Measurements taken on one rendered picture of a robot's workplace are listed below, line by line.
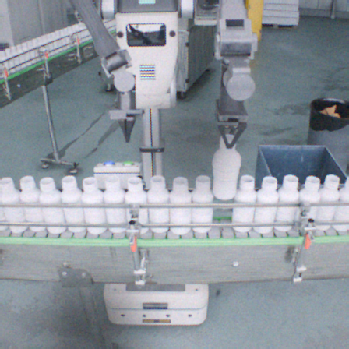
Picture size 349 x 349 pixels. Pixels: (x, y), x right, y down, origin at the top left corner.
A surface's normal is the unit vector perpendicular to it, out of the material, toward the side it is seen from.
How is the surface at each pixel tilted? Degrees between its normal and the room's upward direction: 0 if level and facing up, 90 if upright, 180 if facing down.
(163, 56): 90
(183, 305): 90
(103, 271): 90
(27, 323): 0
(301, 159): 90
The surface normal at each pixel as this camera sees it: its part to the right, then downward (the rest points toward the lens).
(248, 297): 0.00, -0.84
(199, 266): 0.00, 0.54
